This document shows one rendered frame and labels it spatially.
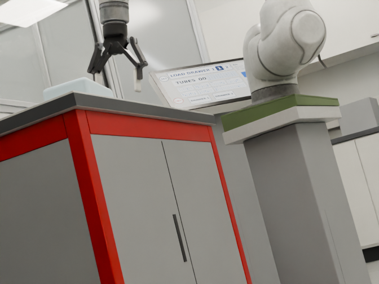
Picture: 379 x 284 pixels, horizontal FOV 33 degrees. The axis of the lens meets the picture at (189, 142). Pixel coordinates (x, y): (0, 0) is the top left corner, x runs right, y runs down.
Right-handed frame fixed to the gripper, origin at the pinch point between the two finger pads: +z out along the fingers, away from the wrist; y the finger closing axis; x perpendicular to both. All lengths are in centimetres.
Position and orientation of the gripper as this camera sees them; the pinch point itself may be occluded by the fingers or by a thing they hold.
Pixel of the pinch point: (118, 90)
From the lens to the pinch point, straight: 197.5
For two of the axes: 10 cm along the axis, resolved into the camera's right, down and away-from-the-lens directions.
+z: 0.6, 10.0, -0.6
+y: -9.0, 0.7, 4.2
